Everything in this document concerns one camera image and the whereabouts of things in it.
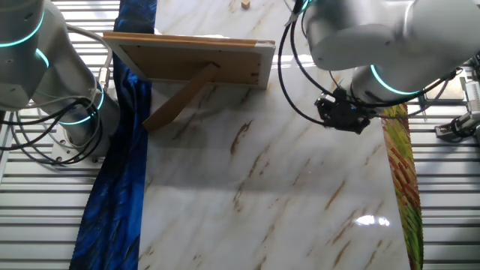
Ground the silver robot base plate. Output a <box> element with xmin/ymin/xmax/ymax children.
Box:
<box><xmin>49</xmin><ymin>127</ymin><xmax>108</xmax><ymax>169</ymax></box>

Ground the silver ribbed camera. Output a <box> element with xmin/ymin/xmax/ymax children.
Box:
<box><xmin>463</xmin><ymin>76</ymin><xmax>480</xmax><ymax>113</ymax></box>

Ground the thick grey base cable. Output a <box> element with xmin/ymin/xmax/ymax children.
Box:
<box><xmin>65</xmin><ymin>24</ymin><xmax>114</xmax><ymax>93</ymax></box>

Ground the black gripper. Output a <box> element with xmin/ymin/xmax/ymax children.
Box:
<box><xmin>322</xmin><ymin>88</ymin><xmax>373</xmax><ymax>135</ymax></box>

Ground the blue painted mat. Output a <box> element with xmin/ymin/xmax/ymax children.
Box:
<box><xmin>69</xmin><ymin>0</ymin><xmax>158</xmax><ymax>270</ymax></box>

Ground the wooden picture frame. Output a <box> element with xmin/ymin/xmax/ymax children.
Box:
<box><xmin>101</xmin><ymin>31</ymin><xmax>277</xmax><ymax>133</ymax></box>

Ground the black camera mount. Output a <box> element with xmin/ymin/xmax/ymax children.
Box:
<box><xmin>470</xmin><ymin>54</ymin><xmax>480</xmax><ymax>80</ymax></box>

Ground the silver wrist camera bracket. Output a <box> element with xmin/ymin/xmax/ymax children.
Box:
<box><xmin>314</xmin><ymin>93</ymin><xmax>337</xmax><ymax>116</ymax></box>

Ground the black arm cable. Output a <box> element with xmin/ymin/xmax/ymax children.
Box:
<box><xmin>276</xmin><ymin>0</ymin><xmax>463</xmax><ymax>127</ymax></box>

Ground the black base cable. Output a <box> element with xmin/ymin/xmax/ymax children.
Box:
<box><xmin>0</xmin><ymin>95</ymin><xmax>104</xmax><ymax>166</ymax></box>

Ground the yellow green painted mat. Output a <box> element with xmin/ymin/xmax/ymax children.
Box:
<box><xmin>380</xmin><ymin>103</ymin><xmax>425</xmax><ymax>270</ymax></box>

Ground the white marble pattern sheet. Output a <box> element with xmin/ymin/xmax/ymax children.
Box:
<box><xmin>136</xmin><ymin>0</ymin><xmax>412</xmax><ymax>270</ymax></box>

